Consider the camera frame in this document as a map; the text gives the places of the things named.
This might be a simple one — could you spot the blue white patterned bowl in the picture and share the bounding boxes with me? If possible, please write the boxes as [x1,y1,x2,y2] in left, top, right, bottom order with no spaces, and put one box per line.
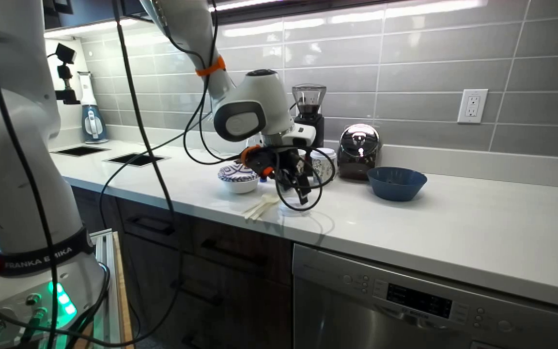
[217,164,258,193]

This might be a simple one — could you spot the black coffee grinder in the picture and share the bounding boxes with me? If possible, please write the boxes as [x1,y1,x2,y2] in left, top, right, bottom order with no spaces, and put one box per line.
[293,84,328,146]

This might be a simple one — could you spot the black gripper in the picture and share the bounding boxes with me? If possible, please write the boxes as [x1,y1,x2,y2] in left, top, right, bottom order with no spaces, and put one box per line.
[239,123,316,193]

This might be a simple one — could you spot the dark blue bowl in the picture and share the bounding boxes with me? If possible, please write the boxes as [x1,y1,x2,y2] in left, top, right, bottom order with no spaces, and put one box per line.
[367,166,429,201]

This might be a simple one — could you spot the right wall outlet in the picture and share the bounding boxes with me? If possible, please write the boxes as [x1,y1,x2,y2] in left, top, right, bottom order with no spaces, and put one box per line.
[458,88,489,123]

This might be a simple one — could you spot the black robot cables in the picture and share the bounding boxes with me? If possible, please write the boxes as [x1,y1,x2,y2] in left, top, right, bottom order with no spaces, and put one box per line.
[0,0,337,346]

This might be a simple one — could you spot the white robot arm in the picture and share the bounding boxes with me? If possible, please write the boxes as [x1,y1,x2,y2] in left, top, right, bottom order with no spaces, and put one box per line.
[0,0,316,349]

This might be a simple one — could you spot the rear lidded paper cup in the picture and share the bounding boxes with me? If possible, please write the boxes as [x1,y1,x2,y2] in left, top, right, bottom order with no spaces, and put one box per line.
[310,146,336,181]

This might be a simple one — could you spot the stainless dishwasher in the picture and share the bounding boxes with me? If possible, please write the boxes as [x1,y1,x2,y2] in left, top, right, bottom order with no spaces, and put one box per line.
[293,243,558,349]

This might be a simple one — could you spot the dark wood cabinet drawers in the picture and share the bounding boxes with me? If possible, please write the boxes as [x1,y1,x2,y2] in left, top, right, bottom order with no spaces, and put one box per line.
[74,187,293,349]

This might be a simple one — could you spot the chrome round appliance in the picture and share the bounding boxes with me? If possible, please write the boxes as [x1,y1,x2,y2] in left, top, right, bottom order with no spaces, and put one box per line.
[337,123,382,179]

